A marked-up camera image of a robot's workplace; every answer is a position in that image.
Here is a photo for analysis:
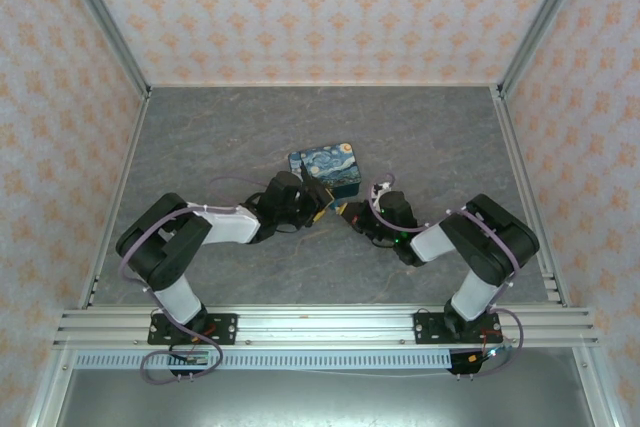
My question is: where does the starry night painted tin box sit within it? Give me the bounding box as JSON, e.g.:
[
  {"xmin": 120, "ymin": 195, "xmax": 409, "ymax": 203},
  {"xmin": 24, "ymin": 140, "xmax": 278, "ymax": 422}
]
[{"xmin": 288, "ymin": 141, "xmax": 363, "ymax": 201}]

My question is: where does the aluminium mounting rail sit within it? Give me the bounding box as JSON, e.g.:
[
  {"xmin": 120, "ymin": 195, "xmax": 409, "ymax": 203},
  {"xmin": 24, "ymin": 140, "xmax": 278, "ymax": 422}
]
[{"xmin": 52, "ymin": 303, "xmax": 599, "ymax": 349}]

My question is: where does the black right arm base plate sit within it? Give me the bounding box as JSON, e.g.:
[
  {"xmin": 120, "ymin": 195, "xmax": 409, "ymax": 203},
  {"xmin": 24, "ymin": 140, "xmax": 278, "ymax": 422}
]
[{"xmin": 413, "ymin": 310, "xmax": 503, "ymax": 346}]

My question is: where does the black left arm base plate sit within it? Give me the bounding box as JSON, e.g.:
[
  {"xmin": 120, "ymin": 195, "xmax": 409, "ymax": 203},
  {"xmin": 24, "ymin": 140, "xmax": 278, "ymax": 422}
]
[{"xmin": 147, "ymin": 313, "xmax": 239, "ymax": 346}]

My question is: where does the aluminium table side rail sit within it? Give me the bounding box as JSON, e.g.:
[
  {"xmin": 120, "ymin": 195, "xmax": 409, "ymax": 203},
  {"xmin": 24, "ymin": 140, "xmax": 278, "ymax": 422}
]
[
  {"xmin": 78, "ymin": 86, "xmax": 152, "ymax": 309},
  {"xmin": 489, "ymin": 85, "xmax": 572, "ymax": 308}
]

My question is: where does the grey slotted cable duct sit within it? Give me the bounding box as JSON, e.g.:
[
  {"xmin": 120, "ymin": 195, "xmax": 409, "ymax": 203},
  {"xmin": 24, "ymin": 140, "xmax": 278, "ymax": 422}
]
[{"xmin": 73, "ymin": 350, "xmax": 507, "ymax": 371}]

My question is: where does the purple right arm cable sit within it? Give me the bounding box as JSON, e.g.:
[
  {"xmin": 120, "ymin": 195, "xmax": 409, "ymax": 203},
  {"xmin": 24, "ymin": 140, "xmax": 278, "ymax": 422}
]
[{"xmin": 368, "ymin": 173, "xmax": 526, "ymax": 379}]

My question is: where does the aluminium frame post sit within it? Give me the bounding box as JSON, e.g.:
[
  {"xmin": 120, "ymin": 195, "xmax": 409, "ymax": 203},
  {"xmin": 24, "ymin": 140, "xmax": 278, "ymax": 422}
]
[
  {"xmin": 498, "ymin": 0, "xmax": 597, "ymax": 99},
  {"xmin": 53, "ymin": 0, "xmax": 152, "ymax": 99}
]

